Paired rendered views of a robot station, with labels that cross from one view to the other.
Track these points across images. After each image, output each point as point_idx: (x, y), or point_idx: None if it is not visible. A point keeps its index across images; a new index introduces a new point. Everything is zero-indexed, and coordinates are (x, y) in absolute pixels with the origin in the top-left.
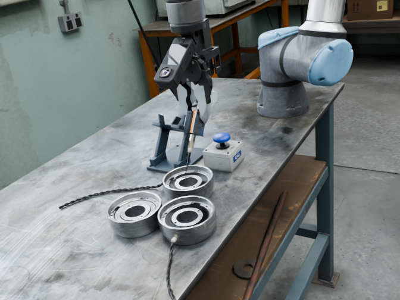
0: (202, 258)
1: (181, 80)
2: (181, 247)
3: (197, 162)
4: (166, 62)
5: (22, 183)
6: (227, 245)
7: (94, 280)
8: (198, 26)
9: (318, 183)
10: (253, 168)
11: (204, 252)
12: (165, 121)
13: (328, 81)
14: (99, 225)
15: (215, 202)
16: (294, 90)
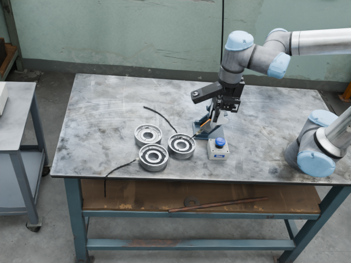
0: (136, 175)
1: (212, 100)
2: (139, 164)
3: None
4: (202, 88)
5: (154, 81)
6: (203, 187)
7: (106, 144)
8: (226, 85)
9: (295, 214)
10: (218, 168)
11: (139, 174)
12: (246, 106)
13: (302, 170)
14: None
15: (178, 163)
16: None
